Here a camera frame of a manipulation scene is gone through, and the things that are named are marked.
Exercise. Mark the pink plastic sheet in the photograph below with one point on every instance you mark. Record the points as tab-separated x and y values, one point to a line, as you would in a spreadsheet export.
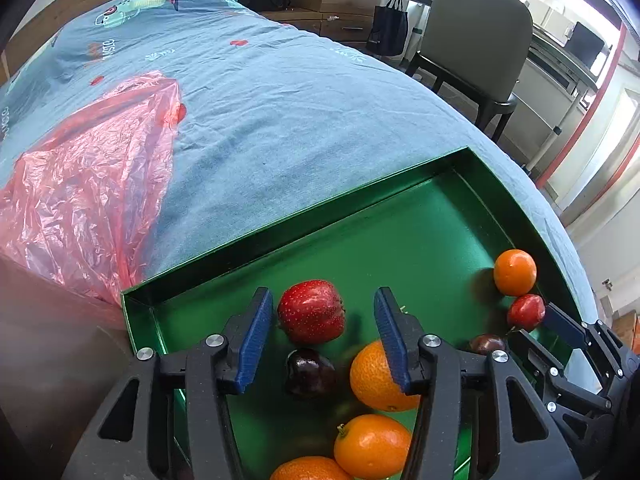
85	175

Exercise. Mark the grey chair with black frame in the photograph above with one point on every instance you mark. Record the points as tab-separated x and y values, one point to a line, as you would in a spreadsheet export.
475	25

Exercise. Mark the dark tote bag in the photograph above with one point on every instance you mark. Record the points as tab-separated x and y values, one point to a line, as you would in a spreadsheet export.
387	27

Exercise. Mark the desk with white legs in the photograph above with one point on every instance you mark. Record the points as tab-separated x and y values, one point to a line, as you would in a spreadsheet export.
555	70

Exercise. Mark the small mandarin orange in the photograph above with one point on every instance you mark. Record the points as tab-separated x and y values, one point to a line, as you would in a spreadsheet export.
515	272
310	469

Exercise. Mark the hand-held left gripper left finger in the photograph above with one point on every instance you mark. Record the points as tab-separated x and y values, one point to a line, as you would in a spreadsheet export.
255	342

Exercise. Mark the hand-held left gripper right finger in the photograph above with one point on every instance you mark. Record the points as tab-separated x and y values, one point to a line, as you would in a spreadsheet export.
392	342

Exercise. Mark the small red apple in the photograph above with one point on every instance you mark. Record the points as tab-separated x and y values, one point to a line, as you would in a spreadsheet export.
311	310
526	311

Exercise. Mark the black monitor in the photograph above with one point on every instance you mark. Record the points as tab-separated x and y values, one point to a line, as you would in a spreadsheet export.
585	45

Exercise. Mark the dark purple plum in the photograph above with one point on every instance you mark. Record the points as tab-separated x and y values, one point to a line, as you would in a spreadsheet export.
310	372
487	344

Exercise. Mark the blue printed bedsheet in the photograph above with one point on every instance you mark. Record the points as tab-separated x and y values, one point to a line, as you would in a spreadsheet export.
300	110

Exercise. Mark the green tray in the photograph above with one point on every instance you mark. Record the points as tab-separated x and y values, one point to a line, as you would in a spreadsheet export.
400	240

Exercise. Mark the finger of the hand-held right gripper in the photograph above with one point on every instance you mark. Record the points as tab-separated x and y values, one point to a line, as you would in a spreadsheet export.
542	367
562	321

